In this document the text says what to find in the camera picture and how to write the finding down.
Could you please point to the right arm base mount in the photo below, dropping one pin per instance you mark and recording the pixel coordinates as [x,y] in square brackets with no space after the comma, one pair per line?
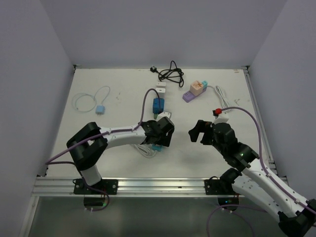
[217,186]

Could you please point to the teal small plug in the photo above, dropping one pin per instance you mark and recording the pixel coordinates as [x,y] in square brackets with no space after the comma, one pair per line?
[204,84]

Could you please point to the teal power strip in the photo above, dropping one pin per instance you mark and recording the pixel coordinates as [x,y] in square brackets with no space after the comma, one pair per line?
[156,147]

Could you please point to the aluminium front rail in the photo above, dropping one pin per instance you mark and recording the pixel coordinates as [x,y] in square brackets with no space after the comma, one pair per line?
[127,188]

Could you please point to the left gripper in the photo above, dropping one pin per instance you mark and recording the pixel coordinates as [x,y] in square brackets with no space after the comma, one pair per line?
[165,140]

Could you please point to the white USB charger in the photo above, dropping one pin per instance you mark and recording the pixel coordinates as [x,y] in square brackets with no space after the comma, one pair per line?
[161,92]

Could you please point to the purple power strip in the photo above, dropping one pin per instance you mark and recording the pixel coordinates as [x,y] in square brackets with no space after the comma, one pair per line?
[188,96]

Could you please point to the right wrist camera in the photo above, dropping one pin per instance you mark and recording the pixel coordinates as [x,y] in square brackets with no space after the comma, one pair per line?
[220,116]

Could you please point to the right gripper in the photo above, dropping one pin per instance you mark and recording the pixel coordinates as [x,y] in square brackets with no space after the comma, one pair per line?
[202,126]

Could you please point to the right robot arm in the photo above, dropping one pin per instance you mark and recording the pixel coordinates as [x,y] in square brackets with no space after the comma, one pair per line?
[251,178]

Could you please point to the pink cube adapter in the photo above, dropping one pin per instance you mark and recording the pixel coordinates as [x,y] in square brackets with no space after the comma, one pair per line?
[196,88]

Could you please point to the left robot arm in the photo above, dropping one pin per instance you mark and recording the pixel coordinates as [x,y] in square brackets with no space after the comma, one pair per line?
[87,145]

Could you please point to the blue cube socket adapter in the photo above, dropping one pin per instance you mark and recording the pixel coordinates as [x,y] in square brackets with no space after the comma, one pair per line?
[158,105]

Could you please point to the light blue USB charger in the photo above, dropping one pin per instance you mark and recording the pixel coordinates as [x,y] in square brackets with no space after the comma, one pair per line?
[100,110]

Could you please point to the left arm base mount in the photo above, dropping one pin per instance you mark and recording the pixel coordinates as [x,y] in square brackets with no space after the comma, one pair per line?
[110,186]

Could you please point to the white Honor charger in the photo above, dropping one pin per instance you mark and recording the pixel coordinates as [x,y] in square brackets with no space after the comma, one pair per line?
[161,84]

